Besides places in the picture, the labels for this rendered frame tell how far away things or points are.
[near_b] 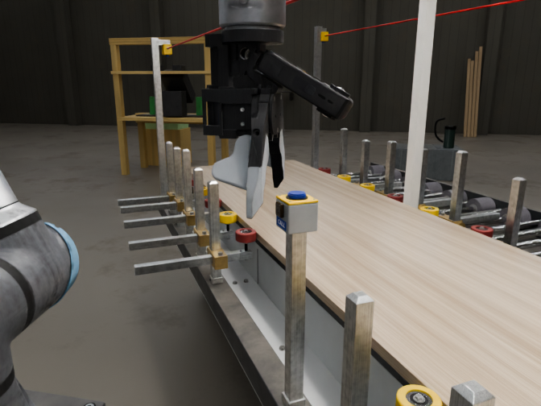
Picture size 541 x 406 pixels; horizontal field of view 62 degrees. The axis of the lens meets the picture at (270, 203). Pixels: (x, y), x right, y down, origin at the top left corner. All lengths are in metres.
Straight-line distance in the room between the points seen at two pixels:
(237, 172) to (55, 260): 0.31
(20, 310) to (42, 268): 0.07
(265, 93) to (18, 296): 0.37
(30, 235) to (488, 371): 0.86
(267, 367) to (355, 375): 0.51
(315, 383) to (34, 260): 0.95
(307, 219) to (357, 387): 0.34
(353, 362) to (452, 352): 0.32
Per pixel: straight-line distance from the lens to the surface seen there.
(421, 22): 2.15
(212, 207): 1.68
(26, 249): 0.66
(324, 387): 1.39
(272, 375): 1.29
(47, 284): 0.67
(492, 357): 1.11
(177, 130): 7.89
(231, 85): 0.54
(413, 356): 1.05
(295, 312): 1.05
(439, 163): 7.15
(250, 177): 0.48
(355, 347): 0.81
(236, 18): 0.52
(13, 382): 0.64
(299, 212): 0.94
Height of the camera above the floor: 1.46
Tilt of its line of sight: 15 degrees down
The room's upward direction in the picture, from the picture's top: straight up
